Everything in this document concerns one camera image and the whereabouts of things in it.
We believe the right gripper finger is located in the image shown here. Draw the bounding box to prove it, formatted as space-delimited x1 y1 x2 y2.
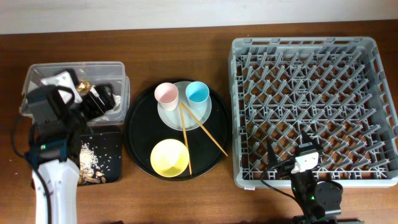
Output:
300 131 323 152
267 139 278 166

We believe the food scraps and rice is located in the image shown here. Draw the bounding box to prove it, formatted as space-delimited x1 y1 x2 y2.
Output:
78 143 110 186

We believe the wooden chopstick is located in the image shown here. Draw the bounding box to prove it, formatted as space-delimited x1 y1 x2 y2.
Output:
179 103 192 176
180 103 228 156

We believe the yellow bowl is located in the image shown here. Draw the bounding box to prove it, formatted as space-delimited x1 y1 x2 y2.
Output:
150 139 190 178

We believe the white napkin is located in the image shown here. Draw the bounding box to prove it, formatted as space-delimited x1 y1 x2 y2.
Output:
105 94 121 116

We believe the gold foil wrapper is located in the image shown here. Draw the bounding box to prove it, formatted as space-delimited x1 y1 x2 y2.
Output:
76 78 91 96

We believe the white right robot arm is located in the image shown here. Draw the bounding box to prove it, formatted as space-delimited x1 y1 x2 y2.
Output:
260 131 343 223

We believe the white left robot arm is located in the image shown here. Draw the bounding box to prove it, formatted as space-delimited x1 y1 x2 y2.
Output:
24 83 116 223

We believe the grey dishwasher rack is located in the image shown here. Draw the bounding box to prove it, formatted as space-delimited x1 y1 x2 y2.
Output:
228 37 397 190

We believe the clear plastic bin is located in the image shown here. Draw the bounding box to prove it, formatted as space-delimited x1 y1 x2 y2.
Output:
22 62 130 126

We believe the black rectangular tray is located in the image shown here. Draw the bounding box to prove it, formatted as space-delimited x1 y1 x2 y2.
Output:
25 126 122 186

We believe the round black tray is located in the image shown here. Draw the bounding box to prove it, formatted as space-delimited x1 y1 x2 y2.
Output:
124 83 232 181

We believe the pink cup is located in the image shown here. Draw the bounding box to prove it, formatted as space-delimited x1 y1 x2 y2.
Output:
154 82 179 111

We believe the light grey plate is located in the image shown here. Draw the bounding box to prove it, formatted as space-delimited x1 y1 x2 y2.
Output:
157 81 212 131

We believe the blue cup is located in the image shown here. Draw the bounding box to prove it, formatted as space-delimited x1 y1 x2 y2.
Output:
185 81 210 110

